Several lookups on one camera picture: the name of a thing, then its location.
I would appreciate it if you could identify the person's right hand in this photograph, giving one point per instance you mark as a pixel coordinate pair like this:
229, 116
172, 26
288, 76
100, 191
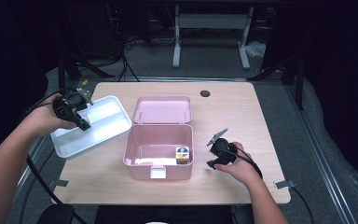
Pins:
240, 169

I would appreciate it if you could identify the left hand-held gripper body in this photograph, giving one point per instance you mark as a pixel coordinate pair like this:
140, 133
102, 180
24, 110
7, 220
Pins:
66, 107

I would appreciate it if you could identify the pink storage box with lid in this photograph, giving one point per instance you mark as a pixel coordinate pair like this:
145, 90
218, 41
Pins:
163, 109

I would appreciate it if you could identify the grey metal bracket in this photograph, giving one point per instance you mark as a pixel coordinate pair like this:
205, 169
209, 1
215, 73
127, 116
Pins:
59, 183
284, 184

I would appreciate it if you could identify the small printed cardboard box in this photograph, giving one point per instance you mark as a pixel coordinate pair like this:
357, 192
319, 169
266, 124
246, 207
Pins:
182, 155

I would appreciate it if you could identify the grey metal stand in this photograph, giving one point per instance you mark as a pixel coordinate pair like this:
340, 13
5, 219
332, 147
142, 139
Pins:
213, 21

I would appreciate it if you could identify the white plastic bag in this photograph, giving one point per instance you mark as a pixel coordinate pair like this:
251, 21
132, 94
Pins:
256, 49

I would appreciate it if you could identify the black stand legs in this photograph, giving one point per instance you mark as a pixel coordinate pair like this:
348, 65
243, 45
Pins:
298, 84
61, 74

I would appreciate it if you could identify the black table grommet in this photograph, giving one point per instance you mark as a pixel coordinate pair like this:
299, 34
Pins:
205, 93

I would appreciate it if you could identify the black rounded object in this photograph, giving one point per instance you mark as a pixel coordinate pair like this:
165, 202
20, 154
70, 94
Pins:
56, 214

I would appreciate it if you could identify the white divided tray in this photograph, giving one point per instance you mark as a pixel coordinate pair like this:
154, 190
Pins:
102, 124

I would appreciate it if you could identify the person's dark clothing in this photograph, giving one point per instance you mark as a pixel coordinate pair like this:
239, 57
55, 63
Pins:
164, 214

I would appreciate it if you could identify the person's left hand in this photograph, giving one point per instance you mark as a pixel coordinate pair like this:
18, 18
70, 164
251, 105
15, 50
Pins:
45, 119

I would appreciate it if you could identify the yellow tag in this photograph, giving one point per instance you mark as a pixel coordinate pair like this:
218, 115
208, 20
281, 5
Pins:
84, 83

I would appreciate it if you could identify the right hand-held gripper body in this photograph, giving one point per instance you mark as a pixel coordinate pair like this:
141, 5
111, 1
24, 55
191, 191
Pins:
223, 151

